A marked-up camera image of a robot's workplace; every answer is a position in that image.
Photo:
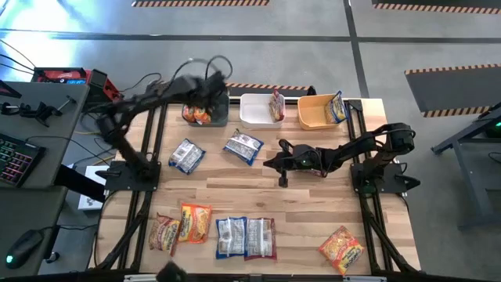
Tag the grey metal stand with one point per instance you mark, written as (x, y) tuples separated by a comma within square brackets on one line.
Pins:
[(469, 176)]

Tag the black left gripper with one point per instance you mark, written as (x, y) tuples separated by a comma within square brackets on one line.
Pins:
[(203, 90)]

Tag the dark grey desk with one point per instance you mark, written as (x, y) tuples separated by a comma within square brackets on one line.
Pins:
[(23, 211), (39, 92)]

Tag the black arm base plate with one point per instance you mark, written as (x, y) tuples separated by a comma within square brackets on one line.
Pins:
[(387, 184), (117, 182)]

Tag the silver metal bracket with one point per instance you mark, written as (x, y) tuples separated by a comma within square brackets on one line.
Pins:
[(364, 279), (145, 278)]

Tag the dark teal plastic bin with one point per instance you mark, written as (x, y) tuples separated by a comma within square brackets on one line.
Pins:
[(219, 117)]

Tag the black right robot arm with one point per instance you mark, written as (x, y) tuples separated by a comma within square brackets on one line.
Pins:
[(364, 145)]

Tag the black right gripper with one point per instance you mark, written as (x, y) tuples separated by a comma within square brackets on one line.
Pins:
[(289, 156)]

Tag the small black round knob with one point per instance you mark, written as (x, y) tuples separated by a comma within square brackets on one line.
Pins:
[(52, 257)]

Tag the backlit black keyboard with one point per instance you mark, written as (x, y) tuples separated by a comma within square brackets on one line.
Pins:
[(17, 160)]

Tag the black angled stand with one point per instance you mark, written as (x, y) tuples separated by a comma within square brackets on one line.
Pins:
[(8, 91)]

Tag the red black battery charger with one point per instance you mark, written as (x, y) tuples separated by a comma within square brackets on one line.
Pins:
[(103, 94)]

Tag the orange ramen noodle pack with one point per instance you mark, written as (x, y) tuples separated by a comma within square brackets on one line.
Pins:
[(341, 248), (195, 223), (202, 116), (189, 114)]

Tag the black clamp mount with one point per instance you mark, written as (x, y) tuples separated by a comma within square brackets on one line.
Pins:
[(41, 113)]

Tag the orange plastic bin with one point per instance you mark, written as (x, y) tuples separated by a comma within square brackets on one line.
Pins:
[(313, 113)]

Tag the white plastic bin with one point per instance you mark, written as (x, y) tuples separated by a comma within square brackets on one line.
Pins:
[(254, 111)]

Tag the blue ramen noodle pack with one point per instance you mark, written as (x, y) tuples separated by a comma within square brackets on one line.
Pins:
[(243, 147), (231, 238), (187, 156), (336, 109)]

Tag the small black hand tool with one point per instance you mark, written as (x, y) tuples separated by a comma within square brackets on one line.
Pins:
[(71, 99)]

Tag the white cardboard box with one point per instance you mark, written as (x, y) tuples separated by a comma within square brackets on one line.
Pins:
[(90, 203)]

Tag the black flat bar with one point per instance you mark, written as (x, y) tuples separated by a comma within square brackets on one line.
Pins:
[(78, 183)]

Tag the black computer mouse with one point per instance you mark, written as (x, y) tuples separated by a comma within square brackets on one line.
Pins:
[(23, 248)]

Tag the red tool case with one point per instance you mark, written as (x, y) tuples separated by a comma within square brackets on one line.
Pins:
[(58, 74)]

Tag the black hazard-striped floor mat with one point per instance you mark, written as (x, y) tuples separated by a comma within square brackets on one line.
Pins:
[(454, 90), (195, 3), (274, 91)]

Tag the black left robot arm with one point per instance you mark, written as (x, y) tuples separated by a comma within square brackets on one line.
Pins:
[(148, 94)]

